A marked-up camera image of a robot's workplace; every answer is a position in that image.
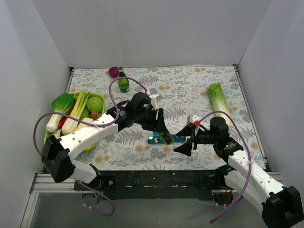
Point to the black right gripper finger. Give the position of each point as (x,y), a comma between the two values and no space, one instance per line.
(185,132)
(186,148)

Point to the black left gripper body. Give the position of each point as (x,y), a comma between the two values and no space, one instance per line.
(156,118)

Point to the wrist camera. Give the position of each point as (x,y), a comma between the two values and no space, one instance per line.
(153,101)
(193,121)

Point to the green plastic basket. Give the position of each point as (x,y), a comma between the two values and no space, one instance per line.
(85,113)

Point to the red chili pepper toy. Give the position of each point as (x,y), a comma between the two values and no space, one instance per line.
(63,120)

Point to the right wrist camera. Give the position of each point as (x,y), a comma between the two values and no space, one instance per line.
(193,121)

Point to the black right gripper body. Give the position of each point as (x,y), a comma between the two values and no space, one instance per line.
(193,137)

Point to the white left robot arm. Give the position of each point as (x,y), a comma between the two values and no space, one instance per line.
(59,153)

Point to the red onion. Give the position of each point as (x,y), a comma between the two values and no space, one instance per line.
(113,72)

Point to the yellow white cabbage toy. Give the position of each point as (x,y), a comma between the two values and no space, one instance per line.
(82,125)

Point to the green glass bottle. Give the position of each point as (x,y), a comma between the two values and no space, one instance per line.
(123,82)

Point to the celery stalks toy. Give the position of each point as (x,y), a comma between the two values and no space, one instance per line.
(70,125)

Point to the napa cabbage on table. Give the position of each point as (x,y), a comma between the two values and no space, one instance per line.
(217,98)

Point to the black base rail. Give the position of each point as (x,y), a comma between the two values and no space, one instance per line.
(191,184)

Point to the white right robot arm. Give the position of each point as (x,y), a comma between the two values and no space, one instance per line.
(279,206)

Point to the teal weekly pill organizer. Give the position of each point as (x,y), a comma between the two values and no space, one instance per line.
(156,139)

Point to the brown mushroom toy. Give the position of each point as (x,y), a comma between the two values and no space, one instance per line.
(95,115)

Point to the green pill bottle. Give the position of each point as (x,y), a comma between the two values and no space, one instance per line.
(166,137)

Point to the round green cabbage toy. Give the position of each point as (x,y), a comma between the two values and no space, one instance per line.
(95,104)

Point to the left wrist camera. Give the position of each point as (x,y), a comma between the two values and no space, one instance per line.
(153,101)

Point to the bok choy toy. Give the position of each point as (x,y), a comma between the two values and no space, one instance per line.
(62,104)

